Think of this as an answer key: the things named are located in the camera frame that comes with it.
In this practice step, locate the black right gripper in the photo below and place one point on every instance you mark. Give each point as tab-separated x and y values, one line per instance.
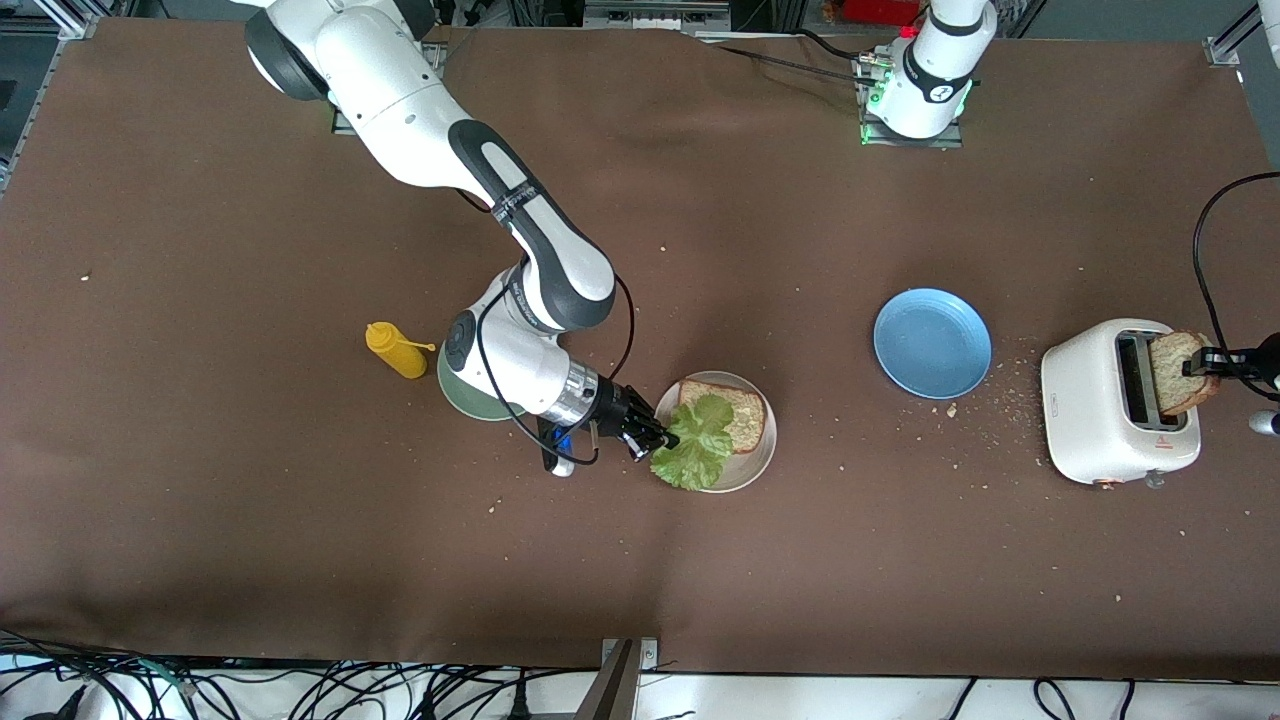
618	409

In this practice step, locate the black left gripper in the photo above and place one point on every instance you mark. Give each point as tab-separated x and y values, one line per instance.
1262	360

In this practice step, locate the brown bread slice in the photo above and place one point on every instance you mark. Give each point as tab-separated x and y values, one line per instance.
750	420
1170	375

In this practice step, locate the green lettuce leaf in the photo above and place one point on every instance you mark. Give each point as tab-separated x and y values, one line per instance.
700	440

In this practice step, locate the yellow squeeze bottle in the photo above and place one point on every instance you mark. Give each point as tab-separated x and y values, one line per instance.
398	352

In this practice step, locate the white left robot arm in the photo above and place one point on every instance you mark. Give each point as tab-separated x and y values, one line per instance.
935	70

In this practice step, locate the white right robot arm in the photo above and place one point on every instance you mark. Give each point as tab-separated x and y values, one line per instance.
400	100

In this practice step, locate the beige plate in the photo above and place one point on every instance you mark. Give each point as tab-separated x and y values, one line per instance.
760	460

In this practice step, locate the mint green plate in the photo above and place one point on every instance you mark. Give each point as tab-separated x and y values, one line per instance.
465	400

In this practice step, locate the blue plate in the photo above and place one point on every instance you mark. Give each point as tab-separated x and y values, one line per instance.
930	345

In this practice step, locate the white two-slot toaster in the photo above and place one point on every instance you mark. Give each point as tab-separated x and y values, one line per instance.
1085	410

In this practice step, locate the brown tablecloth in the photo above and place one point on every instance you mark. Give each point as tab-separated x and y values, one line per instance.
640	250

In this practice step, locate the aluminium corner profile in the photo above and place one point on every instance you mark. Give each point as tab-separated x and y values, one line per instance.
1225	50

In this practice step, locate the red box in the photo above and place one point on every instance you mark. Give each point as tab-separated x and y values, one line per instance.
880	10

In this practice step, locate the metal table edge bracket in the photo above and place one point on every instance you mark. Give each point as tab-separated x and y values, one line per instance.
618	685

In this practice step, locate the grey metal frame piece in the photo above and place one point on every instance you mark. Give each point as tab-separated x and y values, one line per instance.
650	15

